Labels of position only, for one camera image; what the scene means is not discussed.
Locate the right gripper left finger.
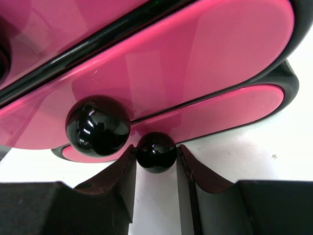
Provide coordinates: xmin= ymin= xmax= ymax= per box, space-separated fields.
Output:
xmin=0 ymin=145 xmax=136 ymax=235

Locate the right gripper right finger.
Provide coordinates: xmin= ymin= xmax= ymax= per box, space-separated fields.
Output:
xmin=177 ymin=145 xmax=313 ymax=235

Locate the black pink drawer unit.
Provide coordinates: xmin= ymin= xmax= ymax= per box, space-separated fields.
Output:
xmin=0 ymin=0 xmax=297 ymax=163

